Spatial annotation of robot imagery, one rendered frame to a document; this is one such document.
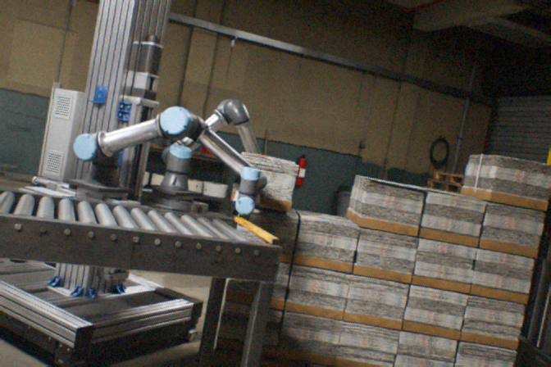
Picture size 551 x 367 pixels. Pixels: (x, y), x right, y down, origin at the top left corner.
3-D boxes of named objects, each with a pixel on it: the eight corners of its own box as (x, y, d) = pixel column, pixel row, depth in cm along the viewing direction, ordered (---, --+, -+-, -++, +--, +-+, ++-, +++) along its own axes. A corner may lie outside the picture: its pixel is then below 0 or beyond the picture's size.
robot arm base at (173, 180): (154, 185, 296) (157, 167, 296) (173, 187, 309) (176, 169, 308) (175, 191, 288) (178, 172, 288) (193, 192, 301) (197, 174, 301)
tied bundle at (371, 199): (345, 217, 302) (352, 175, 301) (398, 227, 303) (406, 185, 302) (357, 227, 264) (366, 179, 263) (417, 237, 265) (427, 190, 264)
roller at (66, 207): (71, 212, 208) (74, 199, 207) (75, 238, 164) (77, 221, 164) (57, 210, 206) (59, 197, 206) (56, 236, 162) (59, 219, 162)
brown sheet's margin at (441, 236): (398, 225, 303) (400, 218, 303) (449, 234, 304) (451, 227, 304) (420, 237, 265) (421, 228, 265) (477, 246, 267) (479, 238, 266)
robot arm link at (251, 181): (248, 166, 235) (243, 192, 236) (240, 166, 224) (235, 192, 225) (266, 169, 234) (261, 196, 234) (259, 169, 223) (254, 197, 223)
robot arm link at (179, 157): (168, 169, 290) (173, 144, 289) (163, 167, 302) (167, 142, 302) (190, 173, 295) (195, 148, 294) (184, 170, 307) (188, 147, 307)
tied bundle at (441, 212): (398, 227, 303) (406, 185, 302) (449, 236, 305) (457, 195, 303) (418, 237, 265) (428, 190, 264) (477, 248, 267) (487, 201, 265)
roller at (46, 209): (53, 210, 205) (55, 197, 205) (51, 235, 162) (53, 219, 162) (38, 208, 203) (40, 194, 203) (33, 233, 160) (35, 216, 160)
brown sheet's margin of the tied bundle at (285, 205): (231, 200, 275) (233, 191, 275) (288, 210, 276) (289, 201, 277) (229, 200, 259) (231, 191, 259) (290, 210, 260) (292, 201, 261)
